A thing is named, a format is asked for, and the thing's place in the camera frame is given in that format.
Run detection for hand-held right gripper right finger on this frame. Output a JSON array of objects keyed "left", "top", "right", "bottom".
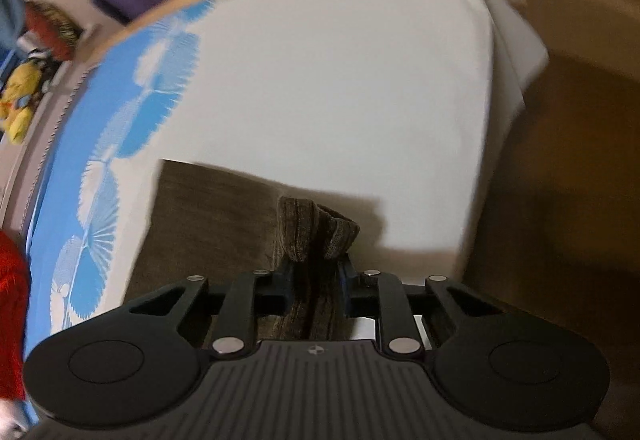
[{"left": 339, "top": 257, "right": 502, "bottom": 359}]

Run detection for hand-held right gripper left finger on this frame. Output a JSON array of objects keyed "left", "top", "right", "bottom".
[{"left": 127, "top": 262, "right": 297, "bottom": 357}]

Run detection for dark olive corduroy pants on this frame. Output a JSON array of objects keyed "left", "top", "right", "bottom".
[{"left": 125, "top": 159, "right": 387, "bottom": 353}]

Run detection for blue white printed bed sheet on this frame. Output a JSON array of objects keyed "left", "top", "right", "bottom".
[{"left": 22, "top": 0, "right": 552, "bottom": 338}]

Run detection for folded red blanket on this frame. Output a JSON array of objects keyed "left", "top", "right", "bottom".
[{"left": 0, "top": 230, "right": 32, "bottom": 403}]

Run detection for yellow plush toy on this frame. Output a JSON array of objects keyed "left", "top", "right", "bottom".
[
  {"left": 0, "top": 61, "right": 45, "bottom": 117},
  {"left": 6, "top": 107, "right": 37, "bottom": 144}
]

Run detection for dark red cushion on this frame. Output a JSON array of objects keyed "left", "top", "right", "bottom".
[{"left": 25, "top": 1, "right": 82, "bottom": 62}]

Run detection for blue hanging cloth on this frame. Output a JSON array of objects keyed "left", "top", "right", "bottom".
[{"left": 0, "top": 0, "right": 27, "bottom": 52}]

